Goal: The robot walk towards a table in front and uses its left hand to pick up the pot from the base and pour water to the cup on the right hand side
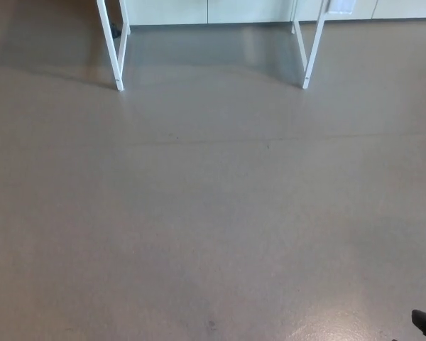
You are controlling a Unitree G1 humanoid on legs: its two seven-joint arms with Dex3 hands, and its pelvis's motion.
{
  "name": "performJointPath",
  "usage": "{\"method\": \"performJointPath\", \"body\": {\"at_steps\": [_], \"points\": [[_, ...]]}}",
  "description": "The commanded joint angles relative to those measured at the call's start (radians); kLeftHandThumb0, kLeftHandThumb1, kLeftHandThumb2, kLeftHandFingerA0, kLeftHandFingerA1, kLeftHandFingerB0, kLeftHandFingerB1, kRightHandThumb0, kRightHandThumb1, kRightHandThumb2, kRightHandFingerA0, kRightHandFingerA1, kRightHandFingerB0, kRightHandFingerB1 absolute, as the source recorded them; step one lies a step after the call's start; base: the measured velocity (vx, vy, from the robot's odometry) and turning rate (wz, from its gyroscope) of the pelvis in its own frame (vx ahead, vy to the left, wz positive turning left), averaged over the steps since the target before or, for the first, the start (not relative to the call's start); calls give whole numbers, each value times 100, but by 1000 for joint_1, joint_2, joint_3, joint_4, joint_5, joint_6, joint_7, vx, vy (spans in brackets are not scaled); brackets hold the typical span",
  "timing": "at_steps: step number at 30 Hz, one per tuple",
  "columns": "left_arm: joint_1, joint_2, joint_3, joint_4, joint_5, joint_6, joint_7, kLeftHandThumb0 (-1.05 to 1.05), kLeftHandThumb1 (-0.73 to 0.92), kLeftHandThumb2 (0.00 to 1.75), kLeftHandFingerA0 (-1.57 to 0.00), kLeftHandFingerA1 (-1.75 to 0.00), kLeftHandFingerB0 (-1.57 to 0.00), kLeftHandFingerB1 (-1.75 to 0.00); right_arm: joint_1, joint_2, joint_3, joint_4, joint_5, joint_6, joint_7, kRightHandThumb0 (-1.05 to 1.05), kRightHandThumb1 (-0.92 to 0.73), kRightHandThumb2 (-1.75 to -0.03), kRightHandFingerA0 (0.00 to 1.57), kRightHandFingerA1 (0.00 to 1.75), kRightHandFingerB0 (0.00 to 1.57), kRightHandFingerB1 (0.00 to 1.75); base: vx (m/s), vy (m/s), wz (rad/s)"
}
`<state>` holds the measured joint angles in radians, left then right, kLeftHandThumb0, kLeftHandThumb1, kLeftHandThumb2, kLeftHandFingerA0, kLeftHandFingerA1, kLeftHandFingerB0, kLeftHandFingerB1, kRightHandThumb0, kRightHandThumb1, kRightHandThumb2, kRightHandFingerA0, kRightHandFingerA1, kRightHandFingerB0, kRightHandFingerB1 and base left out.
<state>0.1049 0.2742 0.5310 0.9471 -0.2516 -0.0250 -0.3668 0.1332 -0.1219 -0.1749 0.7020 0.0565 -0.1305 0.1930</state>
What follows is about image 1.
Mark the small black floor object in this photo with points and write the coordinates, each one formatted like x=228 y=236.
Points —
x=115 y=30

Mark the white table leg frame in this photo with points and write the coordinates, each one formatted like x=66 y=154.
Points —
x=110 y=46
x=315 y=46

